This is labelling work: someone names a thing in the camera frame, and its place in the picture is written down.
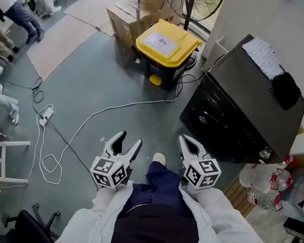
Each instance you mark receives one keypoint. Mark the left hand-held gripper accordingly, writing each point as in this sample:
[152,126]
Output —
[107,169]

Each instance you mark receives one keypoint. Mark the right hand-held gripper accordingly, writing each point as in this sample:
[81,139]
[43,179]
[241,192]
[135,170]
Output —
[202,173]

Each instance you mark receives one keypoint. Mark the round dark washing machine door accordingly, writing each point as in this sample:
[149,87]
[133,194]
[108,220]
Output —
[211,118]

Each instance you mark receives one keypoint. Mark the person's left forearm white sleeve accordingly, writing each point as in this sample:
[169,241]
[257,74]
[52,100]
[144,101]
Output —
[90,219]

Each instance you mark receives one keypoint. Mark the person's right forearm white sleeve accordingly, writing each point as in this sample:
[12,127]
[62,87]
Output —
[228,235]

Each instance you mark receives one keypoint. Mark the silver washing machine knob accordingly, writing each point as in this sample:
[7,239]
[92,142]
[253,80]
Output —
[264,153]

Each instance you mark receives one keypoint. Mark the person's white shoe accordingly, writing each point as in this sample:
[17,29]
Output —
[159,158]

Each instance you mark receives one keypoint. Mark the person's navy trouser legs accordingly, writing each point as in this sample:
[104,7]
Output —
[163,204]

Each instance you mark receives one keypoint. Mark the wooden slatted crate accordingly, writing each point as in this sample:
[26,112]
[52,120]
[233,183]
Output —
[238,195]

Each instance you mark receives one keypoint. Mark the clear plastic water bottle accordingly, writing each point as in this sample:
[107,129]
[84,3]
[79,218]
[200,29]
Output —
[262,175]
[263,199]

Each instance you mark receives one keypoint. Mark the white power strip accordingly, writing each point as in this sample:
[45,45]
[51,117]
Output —
[47,114]

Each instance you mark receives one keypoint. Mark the black bin with yellow lid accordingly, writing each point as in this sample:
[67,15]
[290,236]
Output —
[164,55]

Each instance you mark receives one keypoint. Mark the black pouch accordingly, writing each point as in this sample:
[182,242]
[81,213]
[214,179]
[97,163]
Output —
[286,90]

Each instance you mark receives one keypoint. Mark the white quilted cloth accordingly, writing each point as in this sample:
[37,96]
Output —
[263,56]

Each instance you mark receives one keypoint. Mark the flat cardboard sheet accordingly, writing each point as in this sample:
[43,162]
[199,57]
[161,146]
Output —
[98,6]
[60,46]

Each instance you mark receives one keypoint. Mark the white wooden stool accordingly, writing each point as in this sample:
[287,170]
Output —
[4,153]

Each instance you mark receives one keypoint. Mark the clear plastic bag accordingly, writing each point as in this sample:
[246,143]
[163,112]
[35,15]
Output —
[303,192]

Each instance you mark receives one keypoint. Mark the large cardboard box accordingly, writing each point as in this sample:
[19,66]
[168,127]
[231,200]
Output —
[126,22]

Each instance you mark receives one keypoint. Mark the black office chair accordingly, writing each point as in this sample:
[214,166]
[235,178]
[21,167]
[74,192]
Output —
[30,230]

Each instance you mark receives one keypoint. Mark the black standing fan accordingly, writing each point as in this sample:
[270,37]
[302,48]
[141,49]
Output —
[198,4]

